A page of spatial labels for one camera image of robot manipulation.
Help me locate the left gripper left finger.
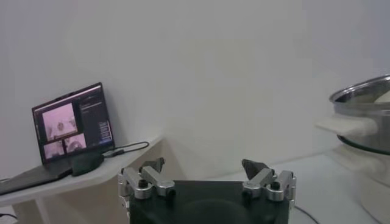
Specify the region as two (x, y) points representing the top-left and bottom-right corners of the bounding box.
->
(118, 157), (177, 214)

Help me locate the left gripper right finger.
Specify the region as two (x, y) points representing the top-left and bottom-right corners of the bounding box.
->
(241, 158), (297, 208)

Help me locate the stainless steel steamer basket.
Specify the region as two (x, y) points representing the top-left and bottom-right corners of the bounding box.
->
(315, 74), (390, 156)

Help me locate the white side table with mouse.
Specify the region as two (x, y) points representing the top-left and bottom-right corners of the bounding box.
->
(0, 135), (165, 224)

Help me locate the black computer mouse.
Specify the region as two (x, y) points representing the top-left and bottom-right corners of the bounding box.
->
(71, 152), (105, 177)

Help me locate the black laptop with dark screen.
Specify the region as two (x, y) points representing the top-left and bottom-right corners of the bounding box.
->
(0, 82), (116, 196)

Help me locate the black hub cable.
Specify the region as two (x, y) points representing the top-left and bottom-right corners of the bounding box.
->
(102, 141), (151, 158)

